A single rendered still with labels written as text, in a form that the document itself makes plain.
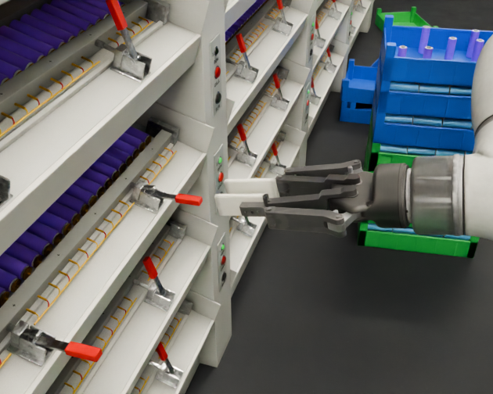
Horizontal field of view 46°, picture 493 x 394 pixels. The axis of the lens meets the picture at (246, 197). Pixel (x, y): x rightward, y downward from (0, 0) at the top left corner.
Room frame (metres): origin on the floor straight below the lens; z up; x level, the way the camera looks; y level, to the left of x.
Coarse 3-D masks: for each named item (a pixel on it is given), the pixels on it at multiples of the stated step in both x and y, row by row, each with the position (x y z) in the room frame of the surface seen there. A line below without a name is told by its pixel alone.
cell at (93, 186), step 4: (80, 180) 0.64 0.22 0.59; (84, 180) 0.64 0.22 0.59; (88, 180) 0.64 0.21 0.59; (76, 184) 0.63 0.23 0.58; (80, 184) 0.63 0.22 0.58; (84, 184) 0.63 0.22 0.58; (88, 184) 0.63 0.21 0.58; (92, 184) 0.63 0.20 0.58; (96, 184) 0.64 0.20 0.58; (100, 184) 0.64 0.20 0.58; (84, 188) 0.63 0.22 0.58; (88, 188) 0.63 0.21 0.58; (92, 188) 0.63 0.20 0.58; (96, 188) 0.63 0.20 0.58; (92, 192) 0.63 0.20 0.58; (96, 192) 0.63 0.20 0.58
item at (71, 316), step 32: (160, 128) 0.79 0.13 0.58; (192, 128) 0.79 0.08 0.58; (192, 160) 0.76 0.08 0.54; (128, 224) 0.60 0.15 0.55; (160, 224) 0.64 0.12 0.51; (96, 256) 0.53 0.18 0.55; (128, 256) 0.54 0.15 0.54; (96, 288) 0.48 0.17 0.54; (32, 320) 0.43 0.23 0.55; (64, 320) 0.43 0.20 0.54; (96, 320) 0.48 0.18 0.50; (0, 384) 0.35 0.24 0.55; (32, 384) 0.35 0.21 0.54
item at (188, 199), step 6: (156, 186) 0.64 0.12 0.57; (150, 192) 0.64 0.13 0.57; (156, 192) 0.64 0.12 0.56; (162, 192) 0.64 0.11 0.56; (162, 198) 0.63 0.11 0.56; (168, 198) 0.63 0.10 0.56; (174, 198) 0.63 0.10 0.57; (180, 198) 0.63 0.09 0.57; (186, 198) 0.63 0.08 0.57; (192, 198) 0.62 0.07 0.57; (198, 198) 0.62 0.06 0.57; (192, 204) 0.62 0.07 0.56; (198, 204) 0.62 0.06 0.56
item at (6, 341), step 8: (160, 160) 0.74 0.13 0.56; (152, 168) 0.71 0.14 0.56; (144, 176) 0.69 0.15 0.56; (128, 192) 0.65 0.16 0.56; (120, 208) 0.62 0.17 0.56; (112, 216) 0.60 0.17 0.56; (104, 224) 0.58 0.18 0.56; (96, 232) 0.57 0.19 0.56; (80, 256) 0.52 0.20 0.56; (72, 264) 0.51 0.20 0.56; (64, 272) 0.49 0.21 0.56; (56, 280) 0.48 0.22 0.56; (48, 288) 0.47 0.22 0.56; (48, 296) 0.46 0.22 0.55; (40, 304) 0.45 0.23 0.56; (24, 320) 0.42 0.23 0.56; (8, 336) 0.40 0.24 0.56; (0, 344) 0.39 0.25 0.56; (8, 344) 0.39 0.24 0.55; (0, 352) 0.38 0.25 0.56
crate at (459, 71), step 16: (384, 32) 1.33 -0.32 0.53; (400, 32) 1.37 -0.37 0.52; (416, 32) 1.37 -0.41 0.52; (432, 32) 1.36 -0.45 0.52; (448, 32) 1.36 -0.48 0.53; (464, 32) 1.35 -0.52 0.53; (480, 32) 1.34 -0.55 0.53; (384, 48) 1.24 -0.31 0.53; (416, 48) 1.36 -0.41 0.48; (464, 48) 1.35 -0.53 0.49; (384, 64) 1.19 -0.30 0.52; (400, 64) 1.18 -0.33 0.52; (416, 64) 1.18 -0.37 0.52; (432, 64) 1.17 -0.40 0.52; (448, 64) 1.17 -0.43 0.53; (464, 64) 1.16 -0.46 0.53; (384, 80) 1.19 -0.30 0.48; (400, 80) 1.18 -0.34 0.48; (416, 80) 1.18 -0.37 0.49; (432, 80) 1.17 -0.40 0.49; (448, 80) 1.16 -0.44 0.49; (464, 80) 1.16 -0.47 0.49
